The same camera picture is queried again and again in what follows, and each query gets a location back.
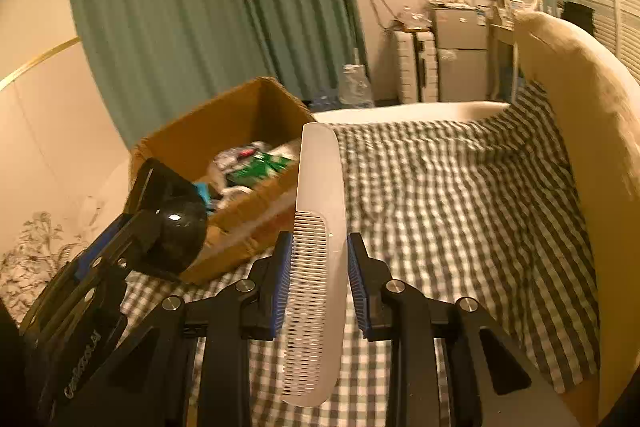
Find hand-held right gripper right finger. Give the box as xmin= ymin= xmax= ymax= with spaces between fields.
xmin=347 ymin=232 xmax=566 ymax=427

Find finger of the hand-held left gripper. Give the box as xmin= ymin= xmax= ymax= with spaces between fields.
xmin=74 ymin=211 xmax=156 ymax=308

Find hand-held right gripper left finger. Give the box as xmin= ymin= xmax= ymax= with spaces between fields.
xmin=85 ymin=231 xmax=294 ymax=427

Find black glossy round object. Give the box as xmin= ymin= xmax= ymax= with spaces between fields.
xmin=124 ymin=158 xmax=208 ymax=280

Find torn cardboard box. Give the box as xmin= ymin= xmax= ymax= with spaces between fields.
xmin=131 ymin=77 xmax=318 ymax=285

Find pale plastic comb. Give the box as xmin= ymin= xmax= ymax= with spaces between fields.
xmin=280 ymin=123 xmax=348 ymax=408

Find green and white carton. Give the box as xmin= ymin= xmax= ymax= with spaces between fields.
xmin=225 ymin=154 xmax=297 ymax=188

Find floral white sheet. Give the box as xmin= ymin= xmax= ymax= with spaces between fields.
xmin=0 ymin=197 xmax=108 ymax=328

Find checked bedsheet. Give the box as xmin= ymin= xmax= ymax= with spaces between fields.
xmin=120 ymin=79 xmax=601 ymax=427

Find white mattress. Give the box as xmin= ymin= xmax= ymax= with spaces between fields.
xmin=312 ymin=102 xmax=511 ymax=126

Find plastic water bottle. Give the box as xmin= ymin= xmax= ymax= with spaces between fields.
xmin=342 ymin=64 xmax=375 ymax=108

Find white suitcase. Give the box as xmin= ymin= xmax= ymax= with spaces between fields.
xmin=395 ymin=29 xmax=440 ymax=104

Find wide green curtain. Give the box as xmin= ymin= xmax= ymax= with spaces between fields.
xmin=66 ymin=0 xmax=368 ymax=152

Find grey fridge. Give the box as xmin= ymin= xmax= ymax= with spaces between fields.
xmin=432 ymin=4 xmax=491 ymax=102

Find white small desk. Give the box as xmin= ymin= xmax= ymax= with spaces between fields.
xmin=489 ymin=23 xmax=518 ymax=100

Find plastic bags on suitcase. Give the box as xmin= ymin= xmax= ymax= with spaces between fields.
xmin=390 ymin=4 xmax=433 ymax=32

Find beige pillow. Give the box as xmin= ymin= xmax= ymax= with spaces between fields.
xmin=514 ymin=11 xmax=640 ymax=427

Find hanging wall cable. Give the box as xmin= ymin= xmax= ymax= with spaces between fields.
xmin=365 ymin=0 xmax=396 ymax=30

